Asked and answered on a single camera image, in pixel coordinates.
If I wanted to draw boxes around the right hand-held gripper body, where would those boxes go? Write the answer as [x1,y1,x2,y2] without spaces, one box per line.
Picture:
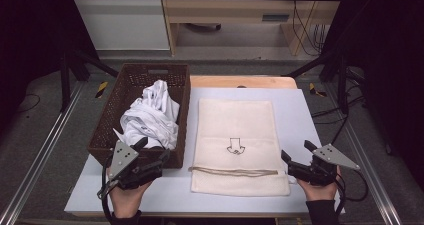
[287,143,362,187]

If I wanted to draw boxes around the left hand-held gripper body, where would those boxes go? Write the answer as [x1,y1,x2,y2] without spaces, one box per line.
[97,140,165,200]

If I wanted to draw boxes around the white garment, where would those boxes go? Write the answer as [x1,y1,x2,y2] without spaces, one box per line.
[112,79,181,151]

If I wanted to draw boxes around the cream drawstring bag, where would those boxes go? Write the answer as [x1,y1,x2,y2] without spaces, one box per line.
[189,97,292,198]

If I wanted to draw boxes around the brown woven basket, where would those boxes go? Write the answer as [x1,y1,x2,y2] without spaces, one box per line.
[86,62,191,170]

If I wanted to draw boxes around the person's right hand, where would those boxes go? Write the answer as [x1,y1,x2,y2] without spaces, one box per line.
[295,165,343,203]

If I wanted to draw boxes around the person's left hand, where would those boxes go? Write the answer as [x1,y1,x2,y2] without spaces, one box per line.
[105,167,155,219]

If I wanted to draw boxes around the white table board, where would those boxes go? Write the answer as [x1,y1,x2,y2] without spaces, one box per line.
[64,87,346,217]

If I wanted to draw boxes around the yellow black tape marker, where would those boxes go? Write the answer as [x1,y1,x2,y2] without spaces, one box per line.
[307,81,328,98]
[94,80,110,100]

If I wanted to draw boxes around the black metal stand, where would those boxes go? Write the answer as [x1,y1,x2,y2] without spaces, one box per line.
[59,47,120,113]
[282,46,352,115]

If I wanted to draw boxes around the black curtain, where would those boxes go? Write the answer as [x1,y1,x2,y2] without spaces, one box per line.
[321,0,424,189]
[0,0,101,133]

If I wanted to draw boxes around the white cabinet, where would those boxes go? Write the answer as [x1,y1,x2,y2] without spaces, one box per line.
[67,0,171,51]

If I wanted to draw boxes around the light wooden desk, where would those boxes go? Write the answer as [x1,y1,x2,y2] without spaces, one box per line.
[159,0,347,57]

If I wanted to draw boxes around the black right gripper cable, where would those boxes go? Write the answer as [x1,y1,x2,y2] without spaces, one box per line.
[334,169,370,217]

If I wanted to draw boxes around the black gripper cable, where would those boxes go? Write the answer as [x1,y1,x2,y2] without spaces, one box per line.
[334,169,370,217]
[100,154,115,223]

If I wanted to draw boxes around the aluminium floor rail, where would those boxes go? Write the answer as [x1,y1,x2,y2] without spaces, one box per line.
[323,83,404,225]
[0,80,85,225]

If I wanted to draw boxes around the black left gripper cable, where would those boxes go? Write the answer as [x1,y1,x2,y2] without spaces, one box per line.
[100,154,115,223]

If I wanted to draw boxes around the thin black floor cable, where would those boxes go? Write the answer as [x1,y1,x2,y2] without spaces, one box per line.
[18,93,42,114]

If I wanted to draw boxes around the black hanging cables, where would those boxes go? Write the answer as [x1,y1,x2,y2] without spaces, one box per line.
[290,0,327,57]

